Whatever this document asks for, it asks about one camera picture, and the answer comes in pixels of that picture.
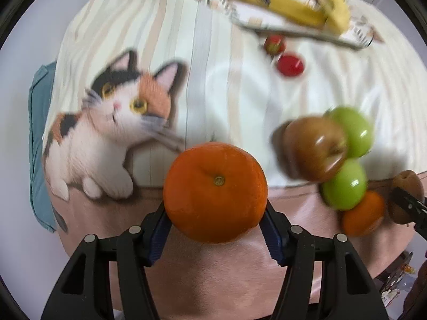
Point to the red strawberry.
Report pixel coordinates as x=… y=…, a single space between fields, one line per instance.
x=274 y=44

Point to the printed white fruit plate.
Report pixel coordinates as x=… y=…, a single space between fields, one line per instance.
x=230 y=8

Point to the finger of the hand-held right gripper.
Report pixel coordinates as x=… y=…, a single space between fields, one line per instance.
x=412 y=208

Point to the green apple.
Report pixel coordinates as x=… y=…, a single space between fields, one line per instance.
x=345 y=186
x=357 y=130

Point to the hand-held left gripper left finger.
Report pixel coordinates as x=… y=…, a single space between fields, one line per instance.
x=158 y=238

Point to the reddish brown apple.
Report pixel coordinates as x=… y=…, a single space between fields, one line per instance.
x=313 y=146

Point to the red cherry tomato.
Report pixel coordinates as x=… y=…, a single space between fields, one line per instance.
x=291 y=64

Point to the cat print striped blanket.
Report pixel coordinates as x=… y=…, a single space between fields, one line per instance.
x=213 y=90

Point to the yellow banana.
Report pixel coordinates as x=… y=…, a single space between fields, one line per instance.
x=280 y=1
x=335 y=3

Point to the clear plastic bag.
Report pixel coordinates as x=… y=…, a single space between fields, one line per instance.
x=397 y=278

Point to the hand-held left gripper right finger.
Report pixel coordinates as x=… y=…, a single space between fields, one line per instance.
x=272 y=238

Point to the orange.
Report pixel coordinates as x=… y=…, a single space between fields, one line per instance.
x=213 y=190
x=363 y=215

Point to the teal pillow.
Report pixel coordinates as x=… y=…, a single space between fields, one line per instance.
x=38 y=146

